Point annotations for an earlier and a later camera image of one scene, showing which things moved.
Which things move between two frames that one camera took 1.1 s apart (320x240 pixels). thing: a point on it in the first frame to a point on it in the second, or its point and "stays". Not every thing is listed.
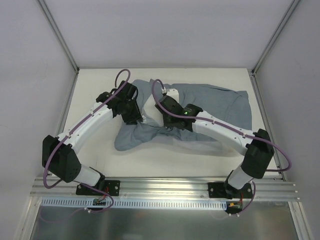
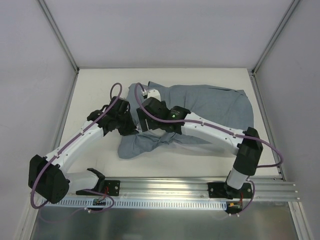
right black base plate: (218, 190) stays
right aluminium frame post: (294, 4) stays
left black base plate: (111, 187) stays
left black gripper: (135, 116) to (128, 125)
